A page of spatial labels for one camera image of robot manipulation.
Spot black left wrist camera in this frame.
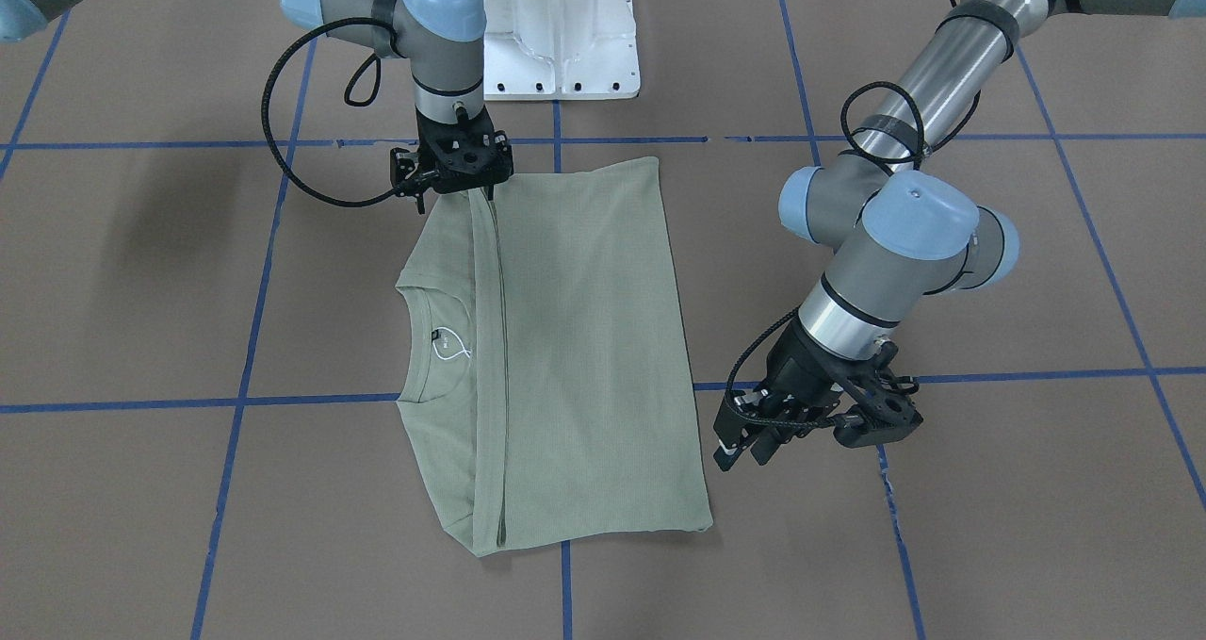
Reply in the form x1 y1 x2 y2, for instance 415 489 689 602
833 342 923 450

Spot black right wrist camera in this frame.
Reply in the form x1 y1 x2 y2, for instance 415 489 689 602
390 147 439 215

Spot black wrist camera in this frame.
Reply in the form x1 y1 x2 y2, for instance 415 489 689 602
833 342 923 450
390 147 439 215

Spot sage green long-sleeve shirt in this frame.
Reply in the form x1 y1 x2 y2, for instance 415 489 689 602
397 157 712 557

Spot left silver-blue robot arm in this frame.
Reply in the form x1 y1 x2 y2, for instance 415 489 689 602
712 0 1204 471

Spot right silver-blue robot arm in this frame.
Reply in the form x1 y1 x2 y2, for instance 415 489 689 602
260 0 513 209

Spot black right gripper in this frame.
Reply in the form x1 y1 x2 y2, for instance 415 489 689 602
418 107 513 194

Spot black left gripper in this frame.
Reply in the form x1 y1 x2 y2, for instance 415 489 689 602
712 318 857 471

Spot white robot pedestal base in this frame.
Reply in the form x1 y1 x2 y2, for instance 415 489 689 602
482 0 642 102

